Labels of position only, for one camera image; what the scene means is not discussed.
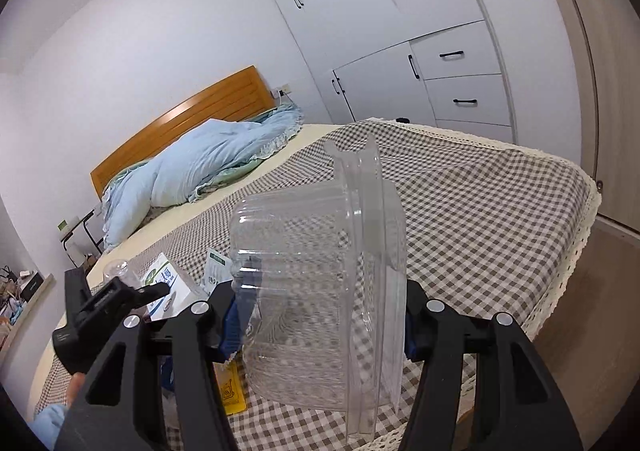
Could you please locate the wooden bed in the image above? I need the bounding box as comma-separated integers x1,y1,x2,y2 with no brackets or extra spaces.
90,65,277,197

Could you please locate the clear plastic clamshell container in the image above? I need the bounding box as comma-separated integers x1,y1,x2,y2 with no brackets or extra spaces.
229,134,408,444

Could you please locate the yellow packet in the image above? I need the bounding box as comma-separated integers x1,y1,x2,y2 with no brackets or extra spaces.
214,360,248,416

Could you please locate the white packet with green print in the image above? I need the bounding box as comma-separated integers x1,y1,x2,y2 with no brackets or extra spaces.
205,248,233,297

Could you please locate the white carton with blue print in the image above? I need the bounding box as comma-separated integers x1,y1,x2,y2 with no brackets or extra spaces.
137,253,208,322

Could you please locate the black rectangular box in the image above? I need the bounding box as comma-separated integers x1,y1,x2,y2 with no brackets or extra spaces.
19,272,48,303

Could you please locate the beige room door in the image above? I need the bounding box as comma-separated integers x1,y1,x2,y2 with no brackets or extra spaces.
537,0,640,232

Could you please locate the brown checked blanket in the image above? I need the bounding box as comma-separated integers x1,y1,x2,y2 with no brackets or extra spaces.
30,118,601,451

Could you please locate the pile of assorted small items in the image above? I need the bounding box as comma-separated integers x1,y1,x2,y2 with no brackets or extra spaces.
0,263,53,347

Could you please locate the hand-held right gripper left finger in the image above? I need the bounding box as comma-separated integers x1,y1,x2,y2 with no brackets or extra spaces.
54,281,246,451

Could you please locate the light blue duvet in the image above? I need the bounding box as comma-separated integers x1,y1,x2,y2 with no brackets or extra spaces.
100,104,306,254

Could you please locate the white wardrobe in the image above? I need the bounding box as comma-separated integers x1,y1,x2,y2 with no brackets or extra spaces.
240,0,518,142

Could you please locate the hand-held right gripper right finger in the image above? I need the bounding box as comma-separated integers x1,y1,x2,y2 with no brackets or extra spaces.
402,280,583,451

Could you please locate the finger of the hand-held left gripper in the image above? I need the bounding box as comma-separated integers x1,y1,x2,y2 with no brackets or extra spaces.
81,277,171,338

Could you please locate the cream bed sheet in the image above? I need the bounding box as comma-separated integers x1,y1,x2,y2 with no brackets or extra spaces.
27,124,346,402

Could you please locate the black-framed bedside table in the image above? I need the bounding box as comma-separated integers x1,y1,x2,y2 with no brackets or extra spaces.
59,208,106,267

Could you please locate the person's left hand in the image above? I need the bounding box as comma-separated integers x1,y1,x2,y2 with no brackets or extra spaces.
66,373,89,411

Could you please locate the clear plastic cup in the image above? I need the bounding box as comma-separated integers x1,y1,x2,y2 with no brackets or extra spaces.
102,258,132,282

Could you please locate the person's left forearm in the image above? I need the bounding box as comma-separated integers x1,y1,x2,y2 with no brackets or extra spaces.
29,403,69,449

